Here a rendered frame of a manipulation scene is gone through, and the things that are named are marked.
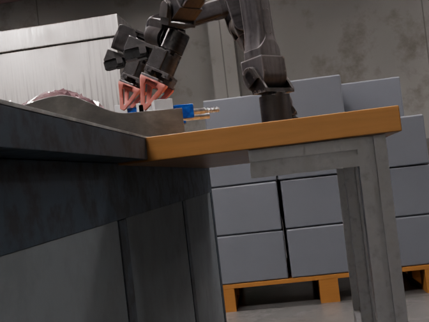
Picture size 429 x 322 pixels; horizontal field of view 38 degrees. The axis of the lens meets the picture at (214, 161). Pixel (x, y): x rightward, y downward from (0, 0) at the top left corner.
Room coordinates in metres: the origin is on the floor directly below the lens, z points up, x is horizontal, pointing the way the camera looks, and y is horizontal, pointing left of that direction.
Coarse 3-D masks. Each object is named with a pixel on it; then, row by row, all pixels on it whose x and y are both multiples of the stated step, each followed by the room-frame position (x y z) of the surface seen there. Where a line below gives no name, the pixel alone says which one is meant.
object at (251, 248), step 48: (240, 96) 3.76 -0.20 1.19; (336, 96) 3.31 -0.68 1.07; (384, 96) 3.69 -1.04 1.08; (240, 192) 3.36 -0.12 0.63; (288, 192) 3.34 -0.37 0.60; (336, 192) 3.32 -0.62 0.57; (240, 240) 3.36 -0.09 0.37; (288, 240) 3.34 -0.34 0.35; (336, 240) 3.32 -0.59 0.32; (240, 288) 3.91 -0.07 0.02; (336, 288) 3.32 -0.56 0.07
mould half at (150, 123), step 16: (64, 96) 1.10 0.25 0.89; (64, 112) 1.10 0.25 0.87; (80, 112) 1.11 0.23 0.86; (96, 112) 1.11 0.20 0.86; (112, 112) 1.12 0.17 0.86; (128, 112) 1.13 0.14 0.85; (144, 112) 1.13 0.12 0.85; (160, 112) 1.14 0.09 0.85; (176, 112) 1.14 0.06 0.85; (128, 128) 1.12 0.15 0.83; (144, 128) 1.13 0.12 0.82; (160, 128) 1.13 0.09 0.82; (176, 128) 1.14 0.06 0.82
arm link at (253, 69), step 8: (248, 72) 1.25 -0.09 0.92; (256, 72) 1.24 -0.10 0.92; (248, 80) 1.25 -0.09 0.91; (256, 80) 1.24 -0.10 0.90; (288, 80) 1.28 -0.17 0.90; (248, 88) 1.25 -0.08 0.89; (256, 88) 1.25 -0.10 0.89; (264, 88) 1.23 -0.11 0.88; (272, 88) 1.24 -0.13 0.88; (280, 88) 1.25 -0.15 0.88; (288, 88) 1.27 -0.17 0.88
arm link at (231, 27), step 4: (232, 24) 1.81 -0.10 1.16; (232, 28) 1.83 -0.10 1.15; (232, 32) 1.85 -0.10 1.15; (236, 32) 1.81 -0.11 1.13; (240, 32) 1.81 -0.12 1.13; (232, 36) 1.87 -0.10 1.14; (236, 36) 1.86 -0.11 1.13; (240, 36) 1.82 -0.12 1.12; (244, 36) 1.81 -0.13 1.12; (236, 40) 1.87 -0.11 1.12; (240, 40) 1.83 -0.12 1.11; (244, 40) 1.81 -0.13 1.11; (240, 44) 1.85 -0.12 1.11; (244, 44) 1.82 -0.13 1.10; (244, 48) 1.83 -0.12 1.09
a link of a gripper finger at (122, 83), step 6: (120, 84) 1.76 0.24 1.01; (126, 84) 1.76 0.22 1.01; (132, 84) 1.76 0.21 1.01; (120, 90) 1.77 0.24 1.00; (132, 90) 1.76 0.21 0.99; (138, 90) 1.76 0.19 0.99; (120, 96) 1.77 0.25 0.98; (132, 96) 1.77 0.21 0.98; (120, 102) 1.78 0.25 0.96; (126, 102) 1.77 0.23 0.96; (120, 108) 1.78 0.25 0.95; (126, 108) 1.78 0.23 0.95
